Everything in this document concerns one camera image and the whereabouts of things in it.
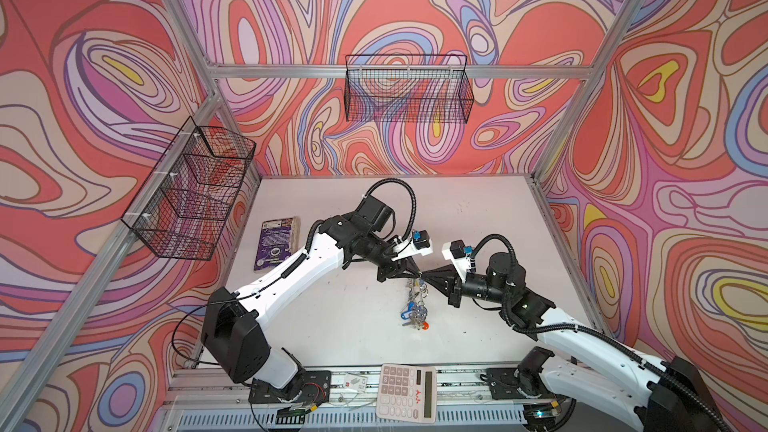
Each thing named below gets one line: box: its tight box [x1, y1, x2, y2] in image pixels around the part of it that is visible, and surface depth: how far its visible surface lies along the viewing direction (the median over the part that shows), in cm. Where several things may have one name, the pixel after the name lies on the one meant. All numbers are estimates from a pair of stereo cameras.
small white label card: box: [343, 374, 369, 393], surface depth 75 cm
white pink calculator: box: [376, 364, 437, 425], surface depth 72 cm
